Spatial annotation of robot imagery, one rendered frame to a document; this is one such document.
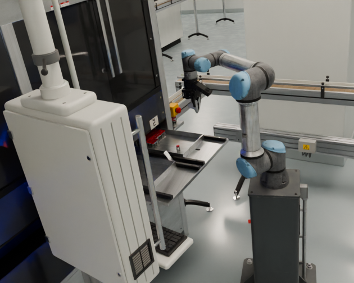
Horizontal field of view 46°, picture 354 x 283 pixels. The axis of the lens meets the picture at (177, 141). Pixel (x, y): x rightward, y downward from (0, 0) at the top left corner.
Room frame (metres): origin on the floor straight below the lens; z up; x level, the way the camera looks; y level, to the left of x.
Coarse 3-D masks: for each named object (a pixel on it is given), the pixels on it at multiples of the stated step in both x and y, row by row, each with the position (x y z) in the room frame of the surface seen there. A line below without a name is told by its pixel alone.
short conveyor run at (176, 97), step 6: (180, 84) 3.01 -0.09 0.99; (204, 84) 3.08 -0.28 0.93; (180, 90) 2.94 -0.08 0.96; (174, 96) 2.86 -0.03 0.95; (180, 96) 2.81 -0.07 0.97; (204, 96) 3.04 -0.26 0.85; (174, 102) 2.74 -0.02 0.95; (180, 102) 2.77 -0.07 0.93; (186, 102) 2.82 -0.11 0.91; (186, 108) 2.81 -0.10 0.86; (180, 114) 2.74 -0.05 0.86
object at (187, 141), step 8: (160, 128) 2.43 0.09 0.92; (168, 136) 2.35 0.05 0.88; (176, 136) 2.34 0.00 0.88; (184, 136) 2.32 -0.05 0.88; (192, 136) 2.30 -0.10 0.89; (200, 136) 2.22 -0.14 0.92; (160, 144) 2.26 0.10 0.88; (168, 144) 2.25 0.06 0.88; (176, 144) 2.23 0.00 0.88; (184, 144) 2.22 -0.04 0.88; (192, 144) 2.14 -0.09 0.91; (160, 152) 2.12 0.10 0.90; (168, 152) 2.09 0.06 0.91; (176, 152) 2.13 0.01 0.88; (184, 152) 2.06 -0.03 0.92
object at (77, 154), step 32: (32, 96) 1.39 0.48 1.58; (32, 128) 1.35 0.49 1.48; (64, 128) 1.22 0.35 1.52; (96, 128) 1.16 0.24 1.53; (128, 128) 1.26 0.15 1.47; (32, 160) 1.39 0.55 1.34; (64, 160) 1.26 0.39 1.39; (96, 160) 1.16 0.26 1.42; (128, 160) 1.24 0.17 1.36; (32, 192) 1.44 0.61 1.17; (64, 192) 1.30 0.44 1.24; (96, 192) 1.17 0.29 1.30; (128, 192) 1.22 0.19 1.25; (64, 224) 1.34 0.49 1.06; (96, 224) 1.20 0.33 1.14; (128, 224) 1.19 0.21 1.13; (64, 256) 1.39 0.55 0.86; (96, 256) 1.24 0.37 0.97; (128, 256) 1.17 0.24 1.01
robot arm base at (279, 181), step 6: (264, 174) 1.80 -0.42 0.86; (270, 174) 1.78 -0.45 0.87; (276, 174) 1.77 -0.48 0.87; (282, 174) 1.77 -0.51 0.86; (264, 180) 1.80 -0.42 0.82; (270, 180) 1.77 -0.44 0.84; (276, 180) 1.76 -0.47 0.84; (282, 180) 1.77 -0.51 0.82; (288, 180) 1.78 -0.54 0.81; (264, 186) 1.78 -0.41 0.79; (270, 186) 1.76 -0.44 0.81; (276, 186) 1.75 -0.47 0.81; (282, 186) 1.75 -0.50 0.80
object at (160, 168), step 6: (138, 156) 2.11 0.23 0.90; (138, 162) 2.08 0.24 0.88; (150, 162) 2.06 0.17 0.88; (156, 162) 2.04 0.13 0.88; (162, 162) 2.02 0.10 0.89; (168, 162) 2.00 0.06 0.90; (174, 162) 1.96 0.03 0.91; (156, 168) 1.98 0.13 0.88; (162, 168) 1.97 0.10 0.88; (168, 168) 1.91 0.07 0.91; (144, 174) 1.94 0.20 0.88; (156, 174) 1.92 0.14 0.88; (162, 174) 1.86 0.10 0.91; (168, 174) 1.90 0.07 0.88; (144, 180) 1.87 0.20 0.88; (156, 180) 1.81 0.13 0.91; (144, 186) 1.77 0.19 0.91
